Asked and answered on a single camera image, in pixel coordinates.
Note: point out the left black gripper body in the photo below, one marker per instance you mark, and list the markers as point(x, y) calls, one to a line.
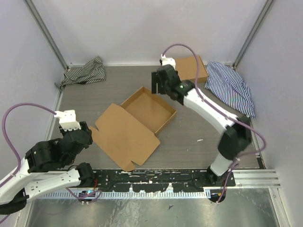
point(84, 126)

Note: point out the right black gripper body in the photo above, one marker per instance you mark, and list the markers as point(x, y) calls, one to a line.
point(162, 88)

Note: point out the cardboard box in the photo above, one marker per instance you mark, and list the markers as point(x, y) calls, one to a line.
point(187, 68)
point(127, 133)

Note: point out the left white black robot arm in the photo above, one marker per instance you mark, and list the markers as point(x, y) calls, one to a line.
point(36, 177)

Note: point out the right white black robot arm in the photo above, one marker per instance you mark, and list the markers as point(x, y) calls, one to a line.
point(235, 131)

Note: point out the folded closed cardboard box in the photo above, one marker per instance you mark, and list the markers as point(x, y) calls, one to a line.
point(187, 68)

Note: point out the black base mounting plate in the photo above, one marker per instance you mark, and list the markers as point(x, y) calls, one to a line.
point(154, 180)

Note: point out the blue white striped cloth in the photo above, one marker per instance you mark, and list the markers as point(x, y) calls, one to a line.
point(230, 88)

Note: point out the grey striped cloth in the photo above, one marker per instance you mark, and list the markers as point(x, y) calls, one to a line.
point(92, 72)

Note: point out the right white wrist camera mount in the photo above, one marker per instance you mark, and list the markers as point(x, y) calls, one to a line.
point(167, 61)

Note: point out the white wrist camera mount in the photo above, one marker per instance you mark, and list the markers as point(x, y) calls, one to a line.
point(167, 61)
point(67, 120)

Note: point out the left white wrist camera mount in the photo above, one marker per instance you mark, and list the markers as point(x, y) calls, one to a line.
point(67, 120)

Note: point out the slotted grey cable duct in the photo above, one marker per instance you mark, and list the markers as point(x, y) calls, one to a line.
point(64, 194)

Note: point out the right aluminium corner post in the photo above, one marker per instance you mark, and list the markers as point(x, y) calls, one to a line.
point(254, 30)

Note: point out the aluminium corner post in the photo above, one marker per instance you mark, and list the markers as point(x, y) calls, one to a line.
point(42, 26)
point(254, 30)

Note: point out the aluminium front rail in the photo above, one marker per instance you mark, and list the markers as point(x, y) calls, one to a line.
point(250, 178)

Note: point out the left aluminium corner post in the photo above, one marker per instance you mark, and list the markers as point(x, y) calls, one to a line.
point(42, 26)

